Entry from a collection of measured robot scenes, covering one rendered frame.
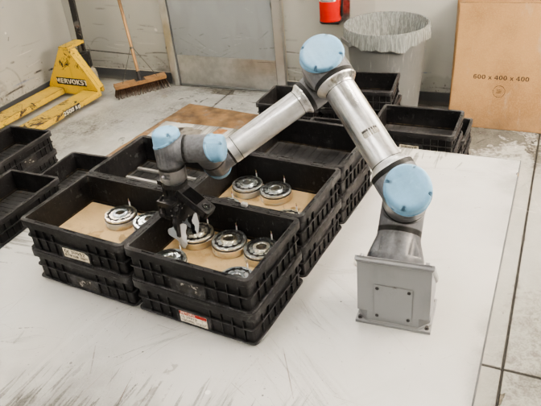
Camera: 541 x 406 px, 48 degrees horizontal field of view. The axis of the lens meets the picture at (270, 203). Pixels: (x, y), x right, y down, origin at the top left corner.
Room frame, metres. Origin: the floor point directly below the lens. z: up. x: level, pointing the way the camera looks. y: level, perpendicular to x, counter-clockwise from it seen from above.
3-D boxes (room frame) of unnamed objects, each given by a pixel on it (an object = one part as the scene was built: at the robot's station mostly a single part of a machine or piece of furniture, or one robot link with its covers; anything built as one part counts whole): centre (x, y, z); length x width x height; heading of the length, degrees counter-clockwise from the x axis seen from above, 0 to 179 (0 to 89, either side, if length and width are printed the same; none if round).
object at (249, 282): (1.38, 0.17, 0.92); 0.40 x 0.30 x 0.02; 59
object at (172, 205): (1.48, 0.27, 0.99); 0.09 x 0.08 x 0.12; 54
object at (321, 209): (1.64, 0.01, 0.87); 0.40 x 0.30 x 0.11; 59
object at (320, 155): (1.89, -0.14, 0.87); 0.40 x 0.30 x 0.11; 59
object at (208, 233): (1.50, 0.23, 0.86); 0.10 x 0.10 x 0.01
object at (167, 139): (1.48, 0.26, 1.15); 0.09 x 0.08 x 0.11; 80
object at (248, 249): (1.38, 0.04, 0.86); 0.10 x 0.10 x 0.01
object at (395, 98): (3.20, -0.57, 0.37); 0.42 x 0.34 x 0.46; 63
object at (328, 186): (1.64, 0.01, 0.92); 0.40 x 0.30 x 0.02; 59
